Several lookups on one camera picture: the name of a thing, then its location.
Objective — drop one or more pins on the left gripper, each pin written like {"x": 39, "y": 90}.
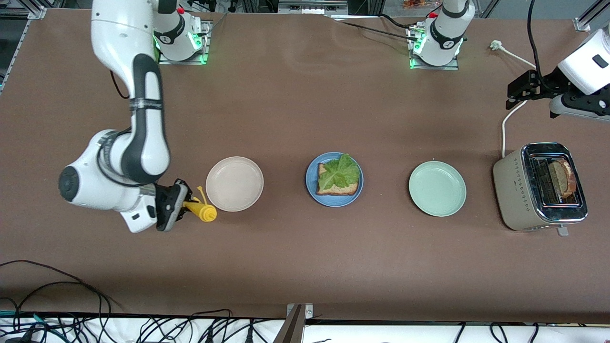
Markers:
{"x": 548, "y": 82}

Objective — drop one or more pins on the orange packet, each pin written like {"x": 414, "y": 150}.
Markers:
{"x": 419, "y": 4}

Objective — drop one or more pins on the yellow squeeze bottle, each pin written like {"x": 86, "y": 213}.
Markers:
{"x": 207, "y": 213}

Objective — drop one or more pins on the toasted bread slice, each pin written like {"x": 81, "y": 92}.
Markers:
{"x": 336, "y": 191}
{"x": 564, "y": 180}

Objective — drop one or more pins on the blue round plate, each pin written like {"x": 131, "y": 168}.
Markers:
{"x": 333, "y": 202}

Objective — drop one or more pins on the aluminium frame profile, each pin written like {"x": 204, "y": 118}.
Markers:
{"x": 582, "y": 23}
{"x": 35, "y": 13}

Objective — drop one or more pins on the green lettuce leaf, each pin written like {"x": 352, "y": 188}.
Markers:
{"x": 338, "y": 174}

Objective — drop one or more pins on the beige chrome toaster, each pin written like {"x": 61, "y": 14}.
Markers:
{"x": 514, "y": 190}

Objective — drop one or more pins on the metal mounting post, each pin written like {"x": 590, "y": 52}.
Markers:
{"x": 291, "y": 328}

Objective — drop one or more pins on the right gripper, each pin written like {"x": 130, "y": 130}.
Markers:
{"x": 167, "y": 199}

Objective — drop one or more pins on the mint green round plate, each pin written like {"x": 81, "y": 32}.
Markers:
{"x": 437, "y": 188}

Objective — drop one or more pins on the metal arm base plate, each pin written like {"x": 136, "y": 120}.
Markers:
{"x": 208, "y": 43}
{"x": 450, "y": 67}

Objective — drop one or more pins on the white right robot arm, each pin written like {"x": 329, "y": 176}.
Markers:
{"x": 119, "y": 28}

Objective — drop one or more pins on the grey equipment box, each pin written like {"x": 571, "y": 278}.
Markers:
{"x": 312, "y": 7}

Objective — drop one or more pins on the beige round plate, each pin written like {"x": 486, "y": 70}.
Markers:
{"x": 234, "y": 184}

